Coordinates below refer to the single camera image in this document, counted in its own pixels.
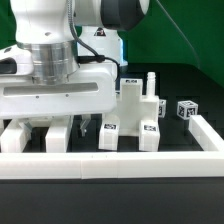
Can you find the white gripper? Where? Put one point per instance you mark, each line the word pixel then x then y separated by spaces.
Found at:
pixel 90 90

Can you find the white chair backrest part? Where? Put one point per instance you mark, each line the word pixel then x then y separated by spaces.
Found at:
pixel 49 134

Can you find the white chair seat part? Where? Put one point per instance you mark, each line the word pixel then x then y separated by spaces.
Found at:
pixel 134 107

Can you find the white tagged nut cube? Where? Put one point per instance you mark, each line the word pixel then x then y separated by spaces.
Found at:
pixel 186 108

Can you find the white small chair post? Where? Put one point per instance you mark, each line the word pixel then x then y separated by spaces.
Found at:
pixel 109 132

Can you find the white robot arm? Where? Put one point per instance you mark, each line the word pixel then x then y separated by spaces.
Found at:
pixel 43 75

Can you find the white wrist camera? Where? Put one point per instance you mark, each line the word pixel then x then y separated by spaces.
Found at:
pixel 16 61

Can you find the white U-shaped fence frame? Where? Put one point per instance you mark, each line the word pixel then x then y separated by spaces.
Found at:
pixel 208 162

